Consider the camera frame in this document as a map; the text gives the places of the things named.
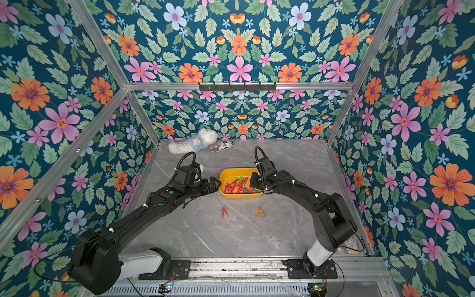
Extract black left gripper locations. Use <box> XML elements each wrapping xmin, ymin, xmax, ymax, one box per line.
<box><xmin>183</xmin><ymin>176</ymin><xmax>223</xmax><ymax>200</ymax></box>

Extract orange clothespin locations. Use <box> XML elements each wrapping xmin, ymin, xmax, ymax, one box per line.
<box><xmin>257</xmin><ymin>206</ymin><xmax>265</xmax><ymax>218</ymax></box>

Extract yellow plastic storage box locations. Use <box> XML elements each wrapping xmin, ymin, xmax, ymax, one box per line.
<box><xmin>220</xmin><ymin>168</ymin><xmax>263</xmax><ymax>199</ymax></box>

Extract red clothespin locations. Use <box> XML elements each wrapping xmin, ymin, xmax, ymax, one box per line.
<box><xmin>222</xmin><ymin>207</ymin><xmax>229</xmax><ymax>219</ymax></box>

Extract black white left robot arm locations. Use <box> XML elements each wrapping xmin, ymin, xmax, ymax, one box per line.
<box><xmin>68</xmin><ymin>164</ymin><xmax>221</xmax><ymax>295</ymax></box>

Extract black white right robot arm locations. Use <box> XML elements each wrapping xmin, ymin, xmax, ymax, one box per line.
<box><xmin>251</xmin><ymin>156</ymin><xmax>357</xmax><ymax>271</ymax></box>

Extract newspaper print pouch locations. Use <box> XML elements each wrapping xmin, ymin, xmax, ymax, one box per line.
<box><xmin>209</xmin><ymin>140</ymin><xmax>235</xmax><ymax>153</ymax></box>

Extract white plush teddy bear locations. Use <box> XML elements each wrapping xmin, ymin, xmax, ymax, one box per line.
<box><xmin>168</xmin><ymin>129</ymin><xmax>218</xmax><ymax>155</ymax></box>

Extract patterned shoe insole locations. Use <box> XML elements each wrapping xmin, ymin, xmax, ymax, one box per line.
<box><xmin>341</xmin><ymin>235</ymin><xmax>366</xmax><ymax>255</ymax></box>

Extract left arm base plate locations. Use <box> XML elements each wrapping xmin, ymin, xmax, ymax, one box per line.
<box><xmin>139</xmin><ymin>260</ymin><xmax>191</xmax><ymax>280</ymax></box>

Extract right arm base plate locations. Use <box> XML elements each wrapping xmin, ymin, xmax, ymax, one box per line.
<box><xmin>283</xmin><ymin>259</ymin><xmax>338</xmax><ymax>280</ymax></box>

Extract black wall hook rail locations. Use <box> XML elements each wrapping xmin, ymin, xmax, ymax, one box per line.
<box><xmin>198</xmin><ymin>82</ymin><xmax>277</xmax><ymax>92</ymax></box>

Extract aluminium front mounting rail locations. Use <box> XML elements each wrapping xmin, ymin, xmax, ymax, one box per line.
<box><xmin>104</xmin><ymin>256</ymin><xmax>399</xmax><ymax>297</ymax></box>

